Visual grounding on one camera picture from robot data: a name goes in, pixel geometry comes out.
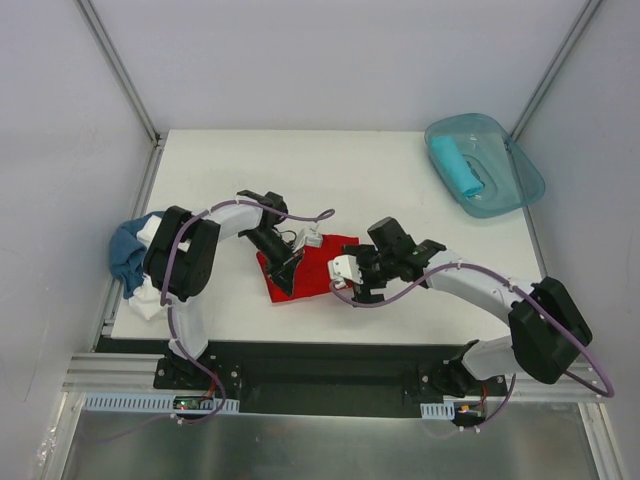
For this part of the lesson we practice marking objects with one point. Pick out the blue t shirt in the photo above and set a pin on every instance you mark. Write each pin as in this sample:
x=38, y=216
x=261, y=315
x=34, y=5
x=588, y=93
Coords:
x=126, y=254

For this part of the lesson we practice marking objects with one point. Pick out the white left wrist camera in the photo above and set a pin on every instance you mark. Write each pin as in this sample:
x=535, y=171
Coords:
x=308, y=236

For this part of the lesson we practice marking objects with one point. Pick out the rolled teal t shirt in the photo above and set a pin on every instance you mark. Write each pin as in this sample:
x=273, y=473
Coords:
x=456, y=168

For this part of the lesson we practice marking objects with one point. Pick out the aluminium rail profile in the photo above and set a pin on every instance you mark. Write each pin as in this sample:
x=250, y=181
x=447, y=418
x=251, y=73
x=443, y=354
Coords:
x=108, y=372

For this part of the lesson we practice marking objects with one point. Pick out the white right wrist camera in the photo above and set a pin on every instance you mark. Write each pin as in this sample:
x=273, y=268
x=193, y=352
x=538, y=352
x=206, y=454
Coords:
x=344, y=270

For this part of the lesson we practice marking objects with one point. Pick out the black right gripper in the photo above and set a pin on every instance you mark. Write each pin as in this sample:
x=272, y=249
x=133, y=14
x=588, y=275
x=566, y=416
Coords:
x=367, y=272

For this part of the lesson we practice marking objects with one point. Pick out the white t shirt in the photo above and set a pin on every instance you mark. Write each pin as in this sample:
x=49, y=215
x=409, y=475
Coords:
x=145, y=301

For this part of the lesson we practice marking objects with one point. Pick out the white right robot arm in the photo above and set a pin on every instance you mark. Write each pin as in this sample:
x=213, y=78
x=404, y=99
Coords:
x=547, y=332

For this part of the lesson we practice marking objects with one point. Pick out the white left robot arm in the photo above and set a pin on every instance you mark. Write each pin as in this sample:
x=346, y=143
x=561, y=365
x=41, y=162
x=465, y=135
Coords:
x=180, y=261

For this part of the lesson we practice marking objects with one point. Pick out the teal translucent plastic bin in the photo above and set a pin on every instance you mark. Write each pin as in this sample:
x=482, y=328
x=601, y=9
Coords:
x=511, y=181

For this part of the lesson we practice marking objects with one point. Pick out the right corner aluminium post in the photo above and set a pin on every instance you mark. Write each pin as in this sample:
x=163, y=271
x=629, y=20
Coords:
x=568, y=45

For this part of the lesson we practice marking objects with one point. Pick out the slotted cable duct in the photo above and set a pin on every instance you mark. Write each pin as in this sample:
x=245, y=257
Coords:
x=158, y=404
x=438, y=411

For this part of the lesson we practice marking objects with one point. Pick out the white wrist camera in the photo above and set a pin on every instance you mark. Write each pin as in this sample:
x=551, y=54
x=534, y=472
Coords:
x=308, y=236
x=344, y=270

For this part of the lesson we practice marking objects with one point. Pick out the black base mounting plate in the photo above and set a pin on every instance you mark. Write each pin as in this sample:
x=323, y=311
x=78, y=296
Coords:
x=315, y=379

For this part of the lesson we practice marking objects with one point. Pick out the left corner aluminium post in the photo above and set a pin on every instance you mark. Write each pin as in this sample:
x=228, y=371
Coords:
x=108, y=49

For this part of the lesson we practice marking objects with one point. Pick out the left slotted cable duct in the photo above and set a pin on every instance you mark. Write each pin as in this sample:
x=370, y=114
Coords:
x=158, y=404

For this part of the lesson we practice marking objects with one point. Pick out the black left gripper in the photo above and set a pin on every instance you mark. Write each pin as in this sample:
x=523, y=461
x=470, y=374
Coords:
x=279, y=263

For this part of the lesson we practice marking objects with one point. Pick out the right slotted cable duct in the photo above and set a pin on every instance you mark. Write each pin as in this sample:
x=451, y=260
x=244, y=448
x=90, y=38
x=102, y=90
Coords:
x=438, y=411

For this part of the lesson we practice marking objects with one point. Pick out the corner aluminium post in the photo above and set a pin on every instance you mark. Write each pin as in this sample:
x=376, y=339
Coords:
x=568, y=45
x=108, y=49

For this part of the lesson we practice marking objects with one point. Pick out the red t shirt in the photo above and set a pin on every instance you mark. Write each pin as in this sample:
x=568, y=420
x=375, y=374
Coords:
x=312, y=275

